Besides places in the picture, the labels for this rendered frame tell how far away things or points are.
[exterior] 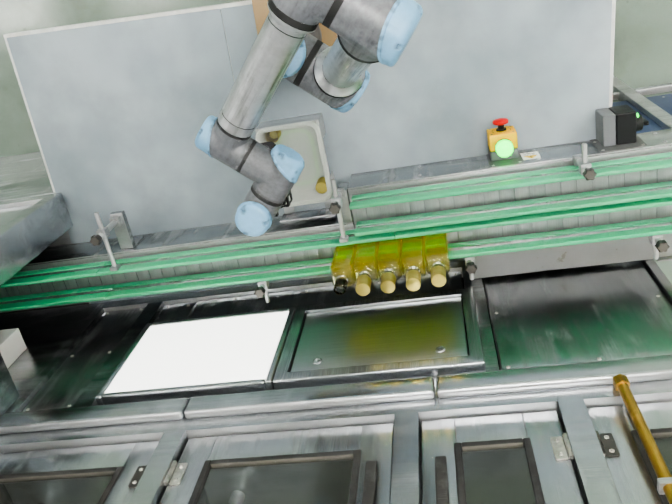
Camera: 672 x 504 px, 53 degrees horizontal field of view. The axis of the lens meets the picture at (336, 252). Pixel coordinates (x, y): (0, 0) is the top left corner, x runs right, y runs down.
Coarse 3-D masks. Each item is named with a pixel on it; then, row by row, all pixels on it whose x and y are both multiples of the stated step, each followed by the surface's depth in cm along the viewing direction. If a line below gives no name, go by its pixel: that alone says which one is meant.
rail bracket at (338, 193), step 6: (330, 180) 168; (336, 192) 169; (342, 192) 174; (336, 198) 168; (342, 198) 175; (336, 204) 165; (342, 204) 170; (330, 210) 165; (336, 210) 165; (342, 222) 172; (342, 228) 172; (342, 234) 173; (342, 240) 173
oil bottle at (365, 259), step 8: (360, 248) 171; (368, 248) 170; (376, 248) 170; (360, 256) 167; (368, 256) 166; (376, 256) 167; (360, 264) 163; (368, 264) 162; (376, 264) 165; (360, 272) 162; (376, 272) 164; (376, 280) 164
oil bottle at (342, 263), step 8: (336, 248) 175; (344, 248) 174; (352, 248) 173; (336, 256) 170; (344, 256) 169; (352, 256) 169; (336, 264) 166; (344, 264) 165; (352, 264) 165; (336, 272) 163; (344, 272) 163; (352, 272) 164; (352, 280) 164
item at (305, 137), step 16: (272, 128) 176; (288, 128) 175; (304, 128) 182; (288, 144) 184; (304, 144) 184; (320, 144) 176; (304, 160) 186; (320, 160) 185; (304, 176) 188; (320, 176) 187; (304, 192) 188
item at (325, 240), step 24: (528, 216) 167; (552, 216) 165; (576, 216) 164; (288, 240) 181; (312, 240) 179; (336, 240) 175; (360, 240) 173; (384, 240) 172; (96, 264) 191; (120, 264) 189; (144, 264) 185; (168, 264) 182
